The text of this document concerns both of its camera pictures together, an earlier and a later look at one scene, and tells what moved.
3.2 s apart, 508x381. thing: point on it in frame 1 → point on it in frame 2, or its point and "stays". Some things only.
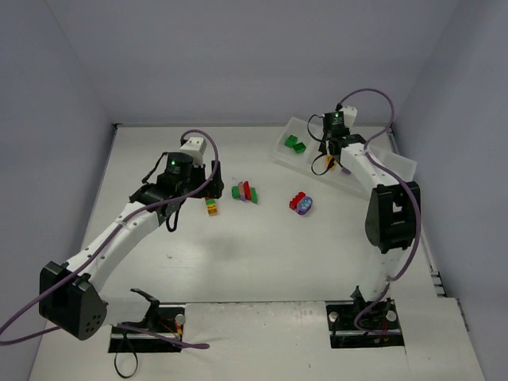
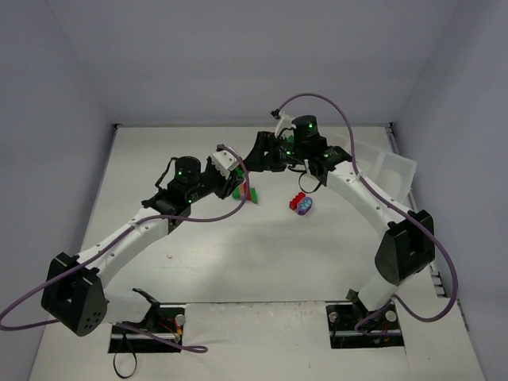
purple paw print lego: (304, 205) stays
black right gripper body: (335, 145) → (265, 150)
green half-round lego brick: (236, 192) stays
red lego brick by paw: (293, 204) stays
